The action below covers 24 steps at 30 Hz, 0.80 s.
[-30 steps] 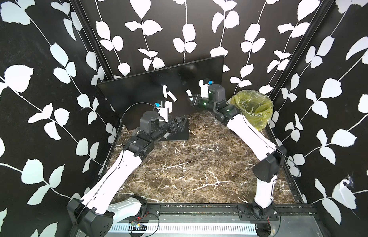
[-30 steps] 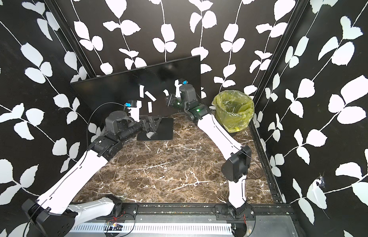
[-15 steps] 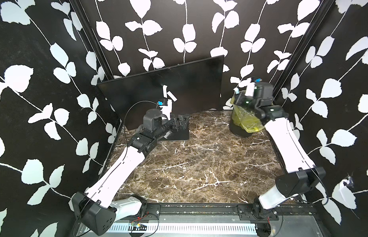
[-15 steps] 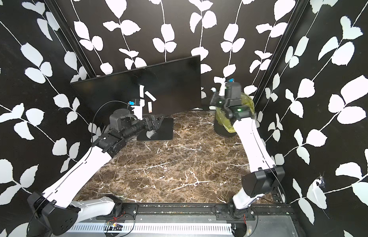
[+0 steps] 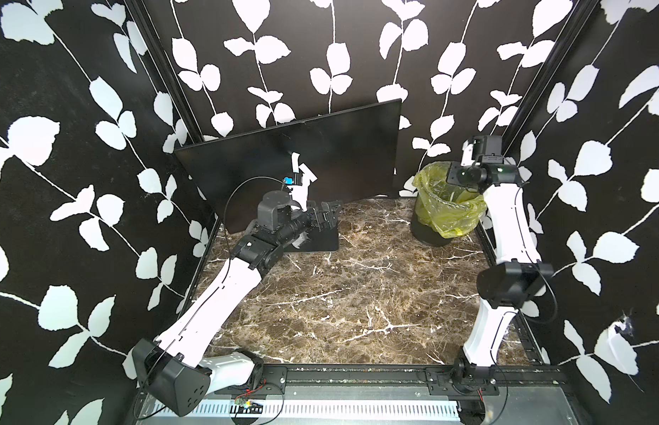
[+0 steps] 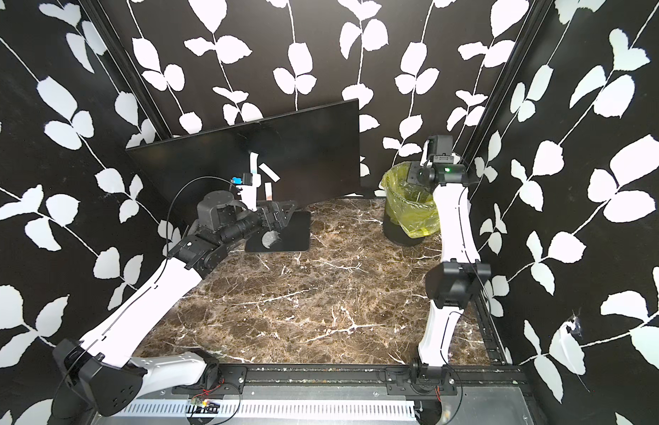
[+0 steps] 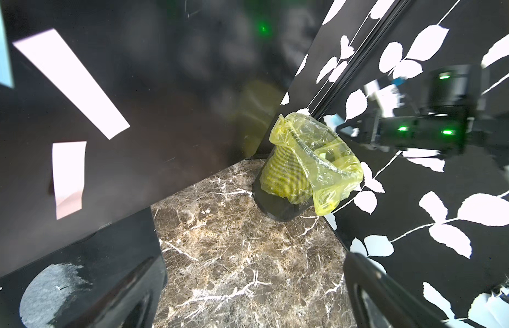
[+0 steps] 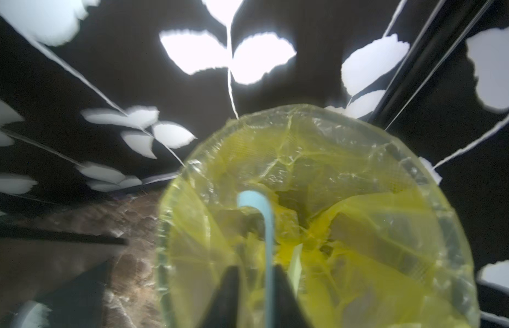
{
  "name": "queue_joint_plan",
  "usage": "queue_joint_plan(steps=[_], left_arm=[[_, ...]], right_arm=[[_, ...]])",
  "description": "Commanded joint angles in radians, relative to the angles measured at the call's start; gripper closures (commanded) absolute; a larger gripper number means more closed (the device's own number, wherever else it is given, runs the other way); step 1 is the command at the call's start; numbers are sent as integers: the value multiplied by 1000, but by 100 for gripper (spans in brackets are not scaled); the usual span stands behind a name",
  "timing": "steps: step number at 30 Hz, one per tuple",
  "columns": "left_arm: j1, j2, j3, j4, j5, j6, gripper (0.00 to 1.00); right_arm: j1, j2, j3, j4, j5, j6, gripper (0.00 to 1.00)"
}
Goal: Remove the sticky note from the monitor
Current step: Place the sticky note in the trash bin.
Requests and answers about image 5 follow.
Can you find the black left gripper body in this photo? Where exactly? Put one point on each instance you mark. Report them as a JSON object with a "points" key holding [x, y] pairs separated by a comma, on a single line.
{"points": [[312, 222]]}

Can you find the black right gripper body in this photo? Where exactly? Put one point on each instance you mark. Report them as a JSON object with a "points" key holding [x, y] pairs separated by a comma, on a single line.
{"points": [[462, 178]]}

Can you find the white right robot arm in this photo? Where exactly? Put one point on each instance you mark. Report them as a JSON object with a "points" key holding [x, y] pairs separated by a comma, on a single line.
{"points": [[517, 275]]}

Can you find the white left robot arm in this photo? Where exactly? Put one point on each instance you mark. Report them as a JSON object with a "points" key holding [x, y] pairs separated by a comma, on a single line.
{"points": [[172, 367]]}

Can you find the black monitor stand base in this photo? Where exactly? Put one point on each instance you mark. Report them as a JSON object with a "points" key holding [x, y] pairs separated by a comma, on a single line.
{"points": [[318, 240]]}

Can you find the black flat monitor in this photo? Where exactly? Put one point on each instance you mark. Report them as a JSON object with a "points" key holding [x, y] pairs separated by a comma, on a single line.
{"points": [[353, 154]]}

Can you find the yellow-green bin liner bag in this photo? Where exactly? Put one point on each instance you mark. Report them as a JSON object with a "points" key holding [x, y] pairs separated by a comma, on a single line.
{"points": [[449, 210]]}

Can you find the black waste bin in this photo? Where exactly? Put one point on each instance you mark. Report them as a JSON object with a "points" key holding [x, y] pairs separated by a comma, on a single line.
{"points": [[427, 235]]}

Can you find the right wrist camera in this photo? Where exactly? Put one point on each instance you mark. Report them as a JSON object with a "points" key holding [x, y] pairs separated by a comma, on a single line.
{"points": [[482, 150]]}

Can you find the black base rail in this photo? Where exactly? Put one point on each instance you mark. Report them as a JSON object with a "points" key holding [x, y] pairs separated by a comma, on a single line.
{"points": [[434, 380]]}

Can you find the white perforated cable tray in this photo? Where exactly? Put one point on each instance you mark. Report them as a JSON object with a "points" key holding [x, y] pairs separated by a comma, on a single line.
{"points": [[377, 410]]}

